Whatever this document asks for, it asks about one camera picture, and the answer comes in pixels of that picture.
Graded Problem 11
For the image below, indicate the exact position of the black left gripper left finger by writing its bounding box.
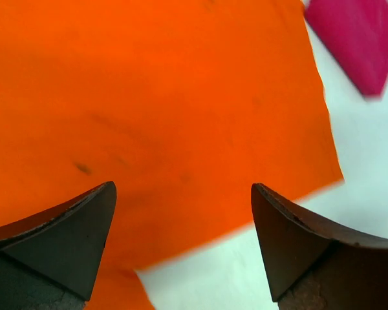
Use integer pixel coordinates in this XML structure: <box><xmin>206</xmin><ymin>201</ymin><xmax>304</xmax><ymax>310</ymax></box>
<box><xmin>0</xmin><ymin>181</ymin><xmax>117</xmax><ymax>309</ymax></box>

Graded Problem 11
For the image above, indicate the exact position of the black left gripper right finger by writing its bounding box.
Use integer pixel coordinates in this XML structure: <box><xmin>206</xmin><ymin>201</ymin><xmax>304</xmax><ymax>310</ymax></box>
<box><xmin>251</xmin><ymin>183</ymin><xmax>388</xmax><ymax>310</ymax></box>

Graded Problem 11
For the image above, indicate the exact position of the orange t-shirt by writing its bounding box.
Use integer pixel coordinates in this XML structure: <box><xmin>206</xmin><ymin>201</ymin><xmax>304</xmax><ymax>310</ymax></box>
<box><xmin>0</xmin><ymin>1</ymin><xmax>343</xmax><ymax>309</ymax></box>

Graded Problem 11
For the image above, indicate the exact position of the folded magenta t-shirt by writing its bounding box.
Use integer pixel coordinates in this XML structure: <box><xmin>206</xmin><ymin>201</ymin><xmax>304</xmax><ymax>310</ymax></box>
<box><xmin>304</xmin><ymin>0</ymin><xmax>388</xmax><ymax>97</ymax></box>

